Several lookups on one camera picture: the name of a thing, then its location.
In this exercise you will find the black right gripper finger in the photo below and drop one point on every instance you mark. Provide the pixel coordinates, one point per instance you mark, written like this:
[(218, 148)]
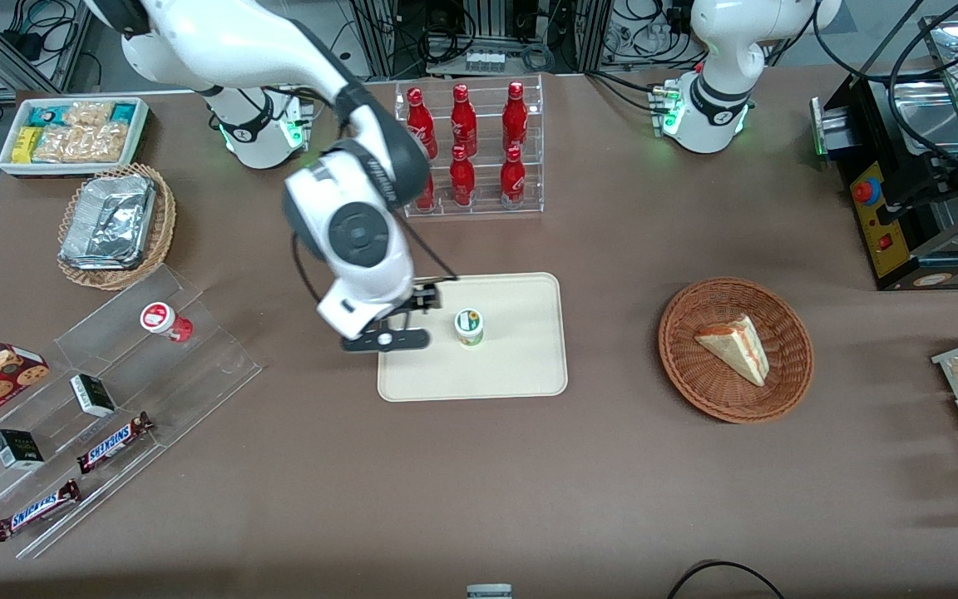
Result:
[(432, 294), (409, 313)]

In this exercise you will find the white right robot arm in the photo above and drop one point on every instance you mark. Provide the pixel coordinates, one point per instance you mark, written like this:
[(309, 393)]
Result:
[(229, 37)]

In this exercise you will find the cream plastic tray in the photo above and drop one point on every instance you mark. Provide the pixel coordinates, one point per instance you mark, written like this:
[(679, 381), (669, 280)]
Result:
[(512, 358)]

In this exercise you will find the red cola bottle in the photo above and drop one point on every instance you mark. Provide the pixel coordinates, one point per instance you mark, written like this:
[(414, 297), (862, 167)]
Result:
[(512, 177), (463, 121), (419, 116), (461, 179), (515, 116), (426, 196)]

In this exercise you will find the clear acrylic bottle rack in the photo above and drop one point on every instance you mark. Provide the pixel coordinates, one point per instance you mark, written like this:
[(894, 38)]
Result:
[(487, 146)]

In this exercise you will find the clear acrylic tiered stand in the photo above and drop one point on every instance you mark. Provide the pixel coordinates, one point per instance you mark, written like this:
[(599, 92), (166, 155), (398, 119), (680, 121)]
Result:
[(188, 374)]

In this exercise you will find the oval wicker basket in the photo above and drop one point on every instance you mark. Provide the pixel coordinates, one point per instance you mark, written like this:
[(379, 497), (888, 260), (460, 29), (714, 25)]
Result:
[(165, 216)]

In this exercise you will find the white power strip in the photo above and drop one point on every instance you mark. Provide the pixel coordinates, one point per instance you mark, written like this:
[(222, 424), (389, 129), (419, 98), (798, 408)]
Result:
[(486, 61)]

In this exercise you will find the stack of foil containers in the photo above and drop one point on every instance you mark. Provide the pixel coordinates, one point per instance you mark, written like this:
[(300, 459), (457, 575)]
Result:
[(109, 220)]

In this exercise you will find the Snickers chocolate bar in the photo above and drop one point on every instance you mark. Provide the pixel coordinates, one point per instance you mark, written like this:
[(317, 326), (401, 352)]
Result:
[(37, 510), (113, 442)]

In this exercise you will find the small black box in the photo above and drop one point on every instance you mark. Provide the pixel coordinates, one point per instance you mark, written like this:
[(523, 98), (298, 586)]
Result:
[(17, 449), (93, 396)]

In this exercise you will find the round brown wicker basket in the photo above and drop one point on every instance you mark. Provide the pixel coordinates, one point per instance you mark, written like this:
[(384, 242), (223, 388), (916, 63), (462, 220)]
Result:
[(695, 374)]

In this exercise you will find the metal equipment rack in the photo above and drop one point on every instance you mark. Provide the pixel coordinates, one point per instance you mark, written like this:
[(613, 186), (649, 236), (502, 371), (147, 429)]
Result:
[(479, 21)]

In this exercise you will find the small grey device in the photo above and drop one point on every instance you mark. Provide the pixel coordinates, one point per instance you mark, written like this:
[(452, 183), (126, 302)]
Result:
[(489, 591)]

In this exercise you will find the teal snack packet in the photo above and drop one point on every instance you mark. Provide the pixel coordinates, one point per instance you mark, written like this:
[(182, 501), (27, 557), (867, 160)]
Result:
[(45, 116), (122, 113)]

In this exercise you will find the triangular sandwich slice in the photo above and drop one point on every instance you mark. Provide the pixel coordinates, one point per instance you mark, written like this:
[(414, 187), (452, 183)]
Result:
[(737, 349)]

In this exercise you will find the clear cracker bag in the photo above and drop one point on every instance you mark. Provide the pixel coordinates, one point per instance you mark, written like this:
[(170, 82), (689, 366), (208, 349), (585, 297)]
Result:
[(88, 113), (80, 143)]

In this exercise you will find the yellow snack packet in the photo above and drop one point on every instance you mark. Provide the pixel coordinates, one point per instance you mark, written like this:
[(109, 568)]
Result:
[(26, 144)]

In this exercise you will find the white plastic snack bin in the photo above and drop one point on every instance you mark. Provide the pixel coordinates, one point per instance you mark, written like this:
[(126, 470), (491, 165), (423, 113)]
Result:
[(7, 158)]

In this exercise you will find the red emergency stop button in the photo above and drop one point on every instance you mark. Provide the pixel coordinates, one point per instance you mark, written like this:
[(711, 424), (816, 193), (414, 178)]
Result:
[(866, 191)]

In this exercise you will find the black machine with yellow panel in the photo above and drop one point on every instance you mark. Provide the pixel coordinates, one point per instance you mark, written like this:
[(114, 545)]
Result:
[(895, 249)]

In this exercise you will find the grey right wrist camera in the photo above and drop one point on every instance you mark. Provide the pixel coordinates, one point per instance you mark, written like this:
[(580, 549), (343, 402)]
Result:
[(387, 339)]

